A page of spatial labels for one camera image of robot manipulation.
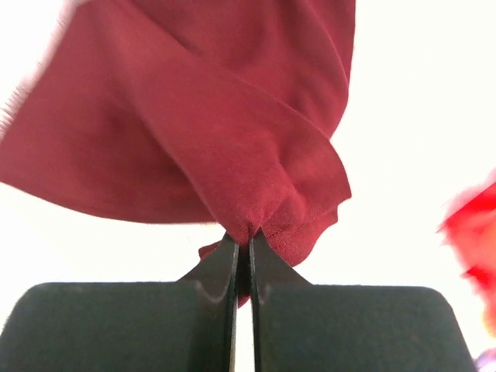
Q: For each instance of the dark red t shirt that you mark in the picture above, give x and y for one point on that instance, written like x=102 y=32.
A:
x=193 y=111

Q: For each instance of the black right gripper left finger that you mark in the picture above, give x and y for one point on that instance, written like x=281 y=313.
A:
x=186 y=325

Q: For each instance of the folded purple t shirt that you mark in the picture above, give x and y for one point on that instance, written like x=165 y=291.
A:
x=486 y=362

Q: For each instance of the red plastic bin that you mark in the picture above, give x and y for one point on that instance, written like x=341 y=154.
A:
x=470 y=230

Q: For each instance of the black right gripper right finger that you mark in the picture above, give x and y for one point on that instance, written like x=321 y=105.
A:
x=304 y=327

